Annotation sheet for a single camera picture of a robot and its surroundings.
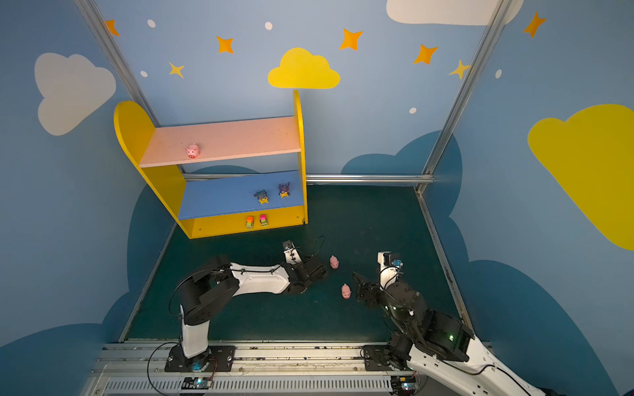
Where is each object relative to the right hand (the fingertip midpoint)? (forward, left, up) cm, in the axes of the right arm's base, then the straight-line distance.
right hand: (369, 271), depth 69 cm
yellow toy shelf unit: (+27, +57, -8) cm, 64 cm away
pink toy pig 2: (+2, +5, -21) cm, 22 cm away
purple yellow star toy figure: (+35, +31, -4) cm, 46 cm away
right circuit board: (-24, -12, -23) cm, 36 cm away
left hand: (+12, +20, -21) cm, 31 cm away
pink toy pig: (+13, +9, -21) cm, 26 cm away
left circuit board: (-28, +48, -22) cm, 60 cm away
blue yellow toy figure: (+30, +38, -4) cm, 49 cm away
